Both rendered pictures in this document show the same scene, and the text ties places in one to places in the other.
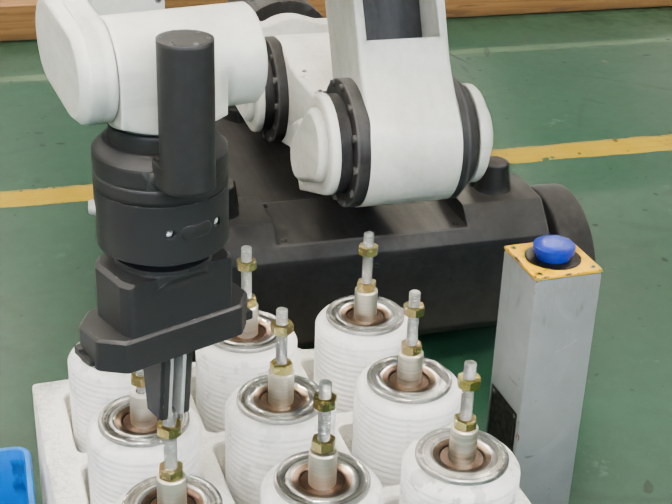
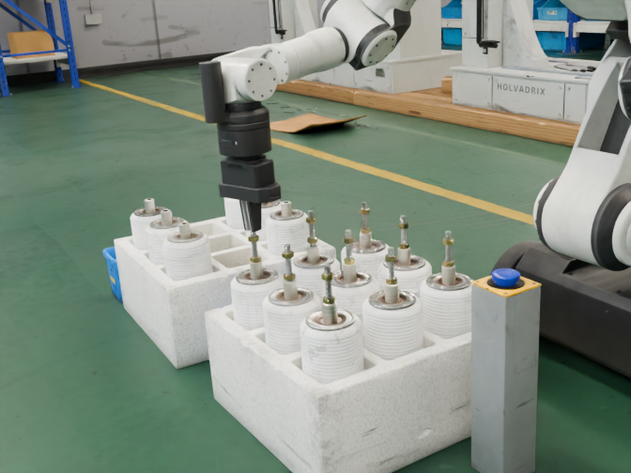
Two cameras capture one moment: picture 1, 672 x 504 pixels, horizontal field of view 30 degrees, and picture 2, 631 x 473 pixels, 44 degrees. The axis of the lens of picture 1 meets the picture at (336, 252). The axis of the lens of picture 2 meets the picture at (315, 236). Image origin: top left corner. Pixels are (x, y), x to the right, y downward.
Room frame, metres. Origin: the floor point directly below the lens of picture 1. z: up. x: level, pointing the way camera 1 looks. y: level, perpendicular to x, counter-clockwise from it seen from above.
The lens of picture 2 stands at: (0.58, -1.17, 0.75)
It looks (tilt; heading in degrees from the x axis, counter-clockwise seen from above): 18 degrees down; 78
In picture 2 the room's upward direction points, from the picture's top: 4 degrees counter-clockwise
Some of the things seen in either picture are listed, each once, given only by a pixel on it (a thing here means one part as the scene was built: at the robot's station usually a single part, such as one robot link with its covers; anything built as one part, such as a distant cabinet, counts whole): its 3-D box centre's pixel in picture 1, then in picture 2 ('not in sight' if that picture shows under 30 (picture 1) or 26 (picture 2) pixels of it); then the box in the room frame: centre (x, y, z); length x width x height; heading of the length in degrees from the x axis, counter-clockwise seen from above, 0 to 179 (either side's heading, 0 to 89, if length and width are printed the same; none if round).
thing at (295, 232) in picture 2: not in sight; (289, 253); (0.87, 0.46, 0.16); 0.10 x 0.10 x 0.18
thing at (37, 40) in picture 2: not in sight; (31, 43); (-0.21, 5.83, 0.36); 0.31 x 0.25 x 0.20; 17
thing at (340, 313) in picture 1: (365, 315); (448, 282); (1.05, -0.03, 0.25); 0.08 x 0.08 x 0.01
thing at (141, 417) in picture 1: (143, 407); (313, 254); (0.86, 0.15, 0.26); 0.02 x 0.02 x 0.03
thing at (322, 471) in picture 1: (322, 467); (290, 289); (0.79, 0.00, 0.26); 0.02 x 0.02 x 0.03
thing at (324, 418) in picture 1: (324, 423); (288, 266); (0.79, 0.00, 0.30); 0.01 x 0.01 x 0.08
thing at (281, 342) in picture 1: (281, 348); (348, 251); (0.90, 0.04, 0.30); 0.01 x 0.01 x 0.08
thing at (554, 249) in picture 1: (553, 252); (505, 279); (1.06, -0.21, 0.32); 0.04 x 0.04 x 0.02
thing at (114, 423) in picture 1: (144, 420); (314, 261); (0.86, 0.15, 0.25); 0.08 x 0.08 x 0.01
